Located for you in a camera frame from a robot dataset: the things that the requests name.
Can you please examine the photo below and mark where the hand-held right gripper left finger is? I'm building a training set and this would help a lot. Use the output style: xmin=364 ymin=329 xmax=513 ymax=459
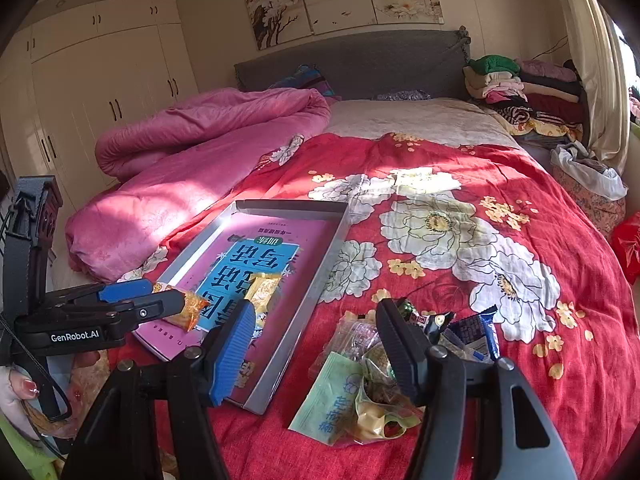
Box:
xmin=62 ymin=299 xmax=257 ymax=480

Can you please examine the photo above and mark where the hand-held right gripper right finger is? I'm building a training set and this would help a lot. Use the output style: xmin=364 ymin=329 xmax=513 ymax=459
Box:
xmin=375 ymin=299 xmax=578 ymax=480

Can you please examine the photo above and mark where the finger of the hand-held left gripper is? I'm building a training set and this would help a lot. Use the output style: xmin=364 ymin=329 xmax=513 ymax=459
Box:
xmin=45 ymin=278 xmax=154 ymax=306
xmin=106 ymin=288 xmax=186 ymax=334

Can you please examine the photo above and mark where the orange snack packet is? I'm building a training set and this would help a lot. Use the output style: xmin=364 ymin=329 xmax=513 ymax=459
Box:
xmin=152 ymin=282 xmax=211 ymax=333

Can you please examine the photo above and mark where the dark green snack packet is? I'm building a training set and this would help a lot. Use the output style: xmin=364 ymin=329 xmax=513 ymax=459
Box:
xmin=397 ymin=297 xmax=456 ymax=343

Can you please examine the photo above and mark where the clear snack packet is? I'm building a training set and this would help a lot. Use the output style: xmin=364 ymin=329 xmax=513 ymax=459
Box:
xmin=307 ymin=310 xmax=386 ymax=381

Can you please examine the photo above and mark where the golden crinkled snack packet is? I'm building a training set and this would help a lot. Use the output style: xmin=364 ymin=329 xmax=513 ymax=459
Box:
xmin=345 ymin=345 xmax=426 ymax=446

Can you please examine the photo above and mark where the yellow snack packet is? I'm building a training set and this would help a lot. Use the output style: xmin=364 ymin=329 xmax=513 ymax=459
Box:
xmin=243 ymin=271 xmax=284 ymax=317

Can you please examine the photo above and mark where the blue snack packet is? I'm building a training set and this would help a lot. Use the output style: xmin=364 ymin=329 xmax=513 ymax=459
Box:
xmin=442 ymin=304 xmax=501 ymax=363

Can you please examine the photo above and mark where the light green snack packet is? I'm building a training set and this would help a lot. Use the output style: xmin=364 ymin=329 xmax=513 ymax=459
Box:
xmin=289 ymin=351 xmax=366 ymax=447

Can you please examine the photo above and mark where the grey cardboard tray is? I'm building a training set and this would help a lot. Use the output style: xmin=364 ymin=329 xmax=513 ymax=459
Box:
xmin=134 ymin=199 xmax=349 ymax=416

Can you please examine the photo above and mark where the person's left hand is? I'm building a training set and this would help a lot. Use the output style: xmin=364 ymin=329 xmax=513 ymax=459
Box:
xmin=0 ymin=350 xmax=101 ymax=429

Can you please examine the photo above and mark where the pink and blue workbook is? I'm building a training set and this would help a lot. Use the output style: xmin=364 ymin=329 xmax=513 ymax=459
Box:
xmin=135 ymin=212 xmax=341 ymax=406

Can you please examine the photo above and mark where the pink quilt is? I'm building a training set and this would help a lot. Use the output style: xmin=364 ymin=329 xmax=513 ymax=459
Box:
xmin=65 ymin=87 xmax=333 ymax=283

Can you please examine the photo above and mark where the green cloth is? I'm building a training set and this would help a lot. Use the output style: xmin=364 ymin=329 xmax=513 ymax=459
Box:
xmin=0 ymin=412 xmax=66 ymax=480

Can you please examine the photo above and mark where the cream wardrobe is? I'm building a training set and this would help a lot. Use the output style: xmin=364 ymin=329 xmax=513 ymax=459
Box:
xmin=0 ymin=0 xmax=201 ymax=211

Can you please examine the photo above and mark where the red floral blanket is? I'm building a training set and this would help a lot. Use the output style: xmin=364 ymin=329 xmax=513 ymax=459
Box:
xmin=107 ymin=132 xmax=640 ymax=480

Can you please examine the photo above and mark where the beige bed sheet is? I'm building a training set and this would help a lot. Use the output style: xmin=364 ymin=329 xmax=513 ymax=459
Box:
xmin=325 ymin=97 xmax=526 ymax=151

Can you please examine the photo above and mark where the pink floral bag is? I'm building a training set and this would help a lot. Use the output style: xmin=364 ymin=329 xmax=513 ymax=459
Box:
xmin=552 ymin=165 xmax=626 ymax=241

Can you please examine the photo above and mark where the red plastic bag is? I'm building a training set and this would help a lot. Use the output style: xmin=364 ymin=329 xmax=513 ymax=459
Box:
xmin=611 ymin=210 xmax=640 ymax=286

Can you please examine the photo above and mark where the dark floral cloth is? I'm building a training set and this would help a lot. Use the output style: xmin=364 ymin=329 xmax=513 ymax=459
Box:
xmin=372 ymin=89 xmax=433 ymax=102

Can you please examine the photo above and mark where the blue striped pillow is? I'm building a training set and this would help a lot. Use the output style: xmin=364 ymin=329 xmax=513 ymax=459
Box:
xmin=267 ymin=64 xmax=341 ymax=101

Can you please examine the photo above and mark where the stack of folded clothes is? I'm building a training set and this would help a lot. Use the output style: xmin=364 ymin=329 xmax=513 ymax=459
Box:
xmin=462 ymin=55 xmax=588 ymax=148

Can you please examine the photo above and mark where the grey headboard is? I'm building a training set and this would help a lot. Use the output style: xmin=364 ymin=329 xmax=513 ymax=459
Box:
xmin=234 ymin=25 xmax=473 ymax=103

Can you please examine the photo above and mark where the cream curtain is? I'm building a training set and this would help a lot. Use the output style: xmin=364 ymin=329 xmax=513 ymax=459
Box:
xmin=547 ymin=0 xmax=631 ymax=176

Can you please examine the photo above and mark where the window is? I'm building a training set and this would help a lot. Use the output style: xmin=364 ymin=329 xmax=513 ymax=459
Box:
xmin=607 ymin=7 xmax=640 ymax=126

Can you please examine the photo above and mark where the black cable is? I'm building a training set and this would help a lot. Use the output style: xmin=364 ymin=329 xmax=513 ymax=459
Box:
xmin=0 ymin=312 xmax=68 ymax=461

